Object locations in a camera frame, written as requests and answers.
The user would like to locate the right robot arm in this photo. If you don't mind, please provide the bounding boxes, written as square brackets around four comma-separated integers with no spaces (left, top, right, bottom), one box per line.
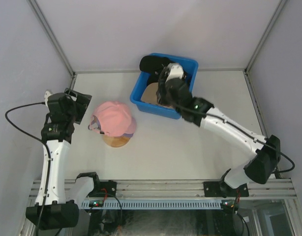
[156,64,281,197]

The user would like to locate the blue plastic bin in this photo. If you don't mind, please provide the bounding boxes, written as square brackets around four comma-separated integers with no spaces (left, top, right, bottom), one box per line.
[130,53,199,119]

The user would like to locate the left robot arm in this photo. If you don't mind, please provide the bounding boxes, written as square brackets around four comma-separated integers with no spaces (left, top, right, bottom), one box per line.
[26,88,101,235]

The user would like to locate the wooden hat stand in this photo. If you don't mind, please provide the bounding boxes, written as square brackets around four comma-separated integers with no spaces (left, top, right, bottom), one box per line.
[102,135,130,148]

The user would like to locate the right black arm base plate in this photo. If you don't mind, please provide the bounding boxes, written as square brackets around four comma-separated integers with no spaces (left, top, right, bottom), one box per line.
[203,181,249,198]

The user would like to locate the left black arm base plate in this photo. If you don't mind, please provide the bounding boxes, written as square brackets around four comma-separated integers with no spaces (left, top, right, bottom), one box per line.
[89,180,117,197]

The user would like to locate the left aluminium frame post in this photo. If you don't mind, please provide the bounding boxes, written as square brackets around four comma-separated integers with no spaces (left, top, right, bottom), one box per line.
[27,0,75,78]

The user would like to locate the black baseball cap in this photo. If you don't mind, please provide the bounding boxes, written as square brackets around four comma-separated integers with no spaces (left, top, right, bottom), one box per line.
[139,55,191,87]

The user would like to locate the aluminium front rail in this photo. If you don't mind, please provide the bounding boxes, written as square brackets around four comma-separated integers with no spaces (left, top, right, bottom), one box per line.
[30,178,297,200]

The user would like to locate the grey slotted cable duct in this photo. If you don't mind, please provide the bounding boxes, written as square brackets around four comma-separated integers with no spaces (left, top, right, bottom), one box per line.
[80,199,222,210]

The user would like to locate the right aluminium frame post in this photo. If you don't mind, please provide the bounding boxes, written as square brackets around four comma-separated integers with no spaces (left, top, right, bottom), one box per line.
[244,0,289,73]

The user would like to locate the left black camera cable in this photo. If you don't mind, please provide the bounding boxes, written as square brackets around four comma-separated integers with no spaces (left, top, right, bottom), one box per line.
[4,102,53,236]

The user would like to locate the pink baseball cap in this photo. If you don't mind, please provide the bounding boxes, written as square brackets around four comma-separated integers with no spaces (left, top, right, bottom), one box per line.
[91,101,135,135]

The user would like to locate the beige baseball cap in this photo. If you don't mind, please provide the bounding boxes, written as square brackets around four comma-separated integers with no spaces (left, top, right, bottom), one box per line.
[141,83,173,110]

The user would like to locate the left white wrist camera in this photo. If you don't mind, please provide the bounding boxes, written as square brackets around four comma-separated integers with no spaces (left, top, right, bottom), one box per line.
[44,90,53,104]

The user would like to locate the aluminium frame post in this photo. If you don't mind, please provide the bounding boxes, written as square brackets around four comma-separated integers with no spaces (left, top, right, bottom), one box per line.
[27,0,75,78]
[244,0,289,73]

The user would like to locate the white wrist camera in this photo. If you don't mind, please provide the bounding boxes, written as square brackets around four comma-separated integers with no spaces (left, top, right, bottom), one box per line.
[44,90,53,104]
[167,63,184,80]

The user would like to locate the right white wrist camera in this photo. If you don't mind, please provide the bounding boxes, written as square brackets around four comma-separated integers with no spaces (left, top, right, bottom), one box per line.
[167,63,184,80]

